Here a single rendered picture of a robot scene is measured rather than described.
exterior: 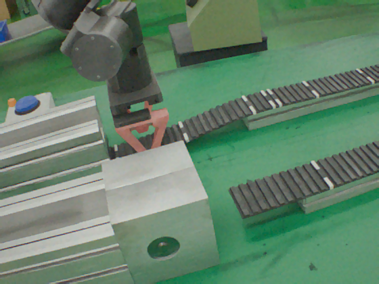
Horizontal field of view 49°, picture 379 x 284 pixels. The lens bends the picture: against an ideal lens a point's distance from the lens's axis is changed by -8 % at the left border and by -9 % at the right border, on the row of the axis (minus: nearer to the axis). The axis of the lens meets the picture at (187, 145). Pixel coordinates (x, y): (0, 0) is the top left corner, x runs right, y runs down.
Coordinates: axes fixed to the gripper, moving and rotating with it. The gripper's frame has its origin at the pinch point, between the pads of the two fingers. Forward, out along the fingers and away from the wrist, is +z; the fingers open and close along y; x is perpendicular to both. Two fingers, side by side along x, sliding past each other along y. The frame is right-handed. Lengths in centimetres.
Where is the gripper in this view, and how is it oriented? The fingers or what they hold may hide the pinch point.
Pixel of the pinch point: (145, 140)
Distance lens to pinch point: 63.4
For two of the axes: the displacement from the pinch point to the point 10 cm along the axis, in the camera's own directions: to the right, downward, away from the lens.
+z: 1.7, 8.2, 5.5
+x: 9.6, -2.6, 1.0
